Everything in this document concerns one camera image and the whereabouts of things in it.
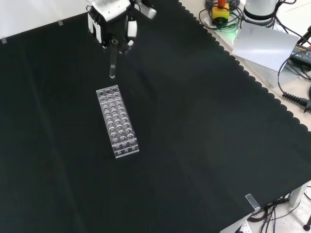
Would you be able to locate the pale grey board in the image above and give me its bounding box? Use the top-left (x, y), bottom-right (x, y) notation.
top-left (231, 21), bottom-right (300, 73)

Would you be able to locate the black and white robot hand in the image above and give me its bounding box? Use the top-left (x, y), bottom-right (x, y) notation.
top-left (86, 0), bottom-right (157, 55)

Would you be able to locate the black power adapter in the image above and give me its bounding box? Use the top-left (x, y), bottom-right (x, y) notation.
top-left (289, 44), bottom-right (311, 68)

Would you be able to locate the clear plastic test tube rack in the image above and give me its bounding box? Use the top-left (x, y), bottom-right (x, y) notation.
top-left (95, 84), bottom-right (140, 159)

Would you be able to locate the black bench cloth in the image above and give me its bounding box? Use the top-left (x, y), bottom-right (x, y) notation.
top-left (0, 0), bottom-right (311, 233)

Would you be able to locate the clear tape strip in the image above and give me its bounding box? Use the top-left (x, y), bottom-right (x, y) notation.
top-left (245, 193), bottom-right (260, 211)

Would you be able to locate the black ribbed cable plug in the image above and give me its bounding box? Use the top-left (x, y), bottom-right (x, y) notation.
top-left (282, 92), bottom-right (311, 113)

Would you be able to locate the white table leg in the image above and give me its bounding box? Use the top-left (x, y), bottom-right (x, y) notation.
top-left (288, 181), bottom-right (311, 207)

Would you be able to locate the clear glass test tube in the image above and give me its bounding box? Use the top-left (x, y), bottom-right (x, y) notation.
top-left (109, 39), bottom-right (119, 79)

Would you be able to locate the yellow stop button box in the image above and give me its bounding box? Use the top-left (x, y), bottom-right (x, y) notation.
top-left (211, 0), bottom-right (230, 25)

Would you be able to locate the black floor cable bundle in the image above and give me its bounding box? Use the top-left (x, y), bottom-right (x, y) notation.
top-left (247, 196), bottom-right (302, 233)

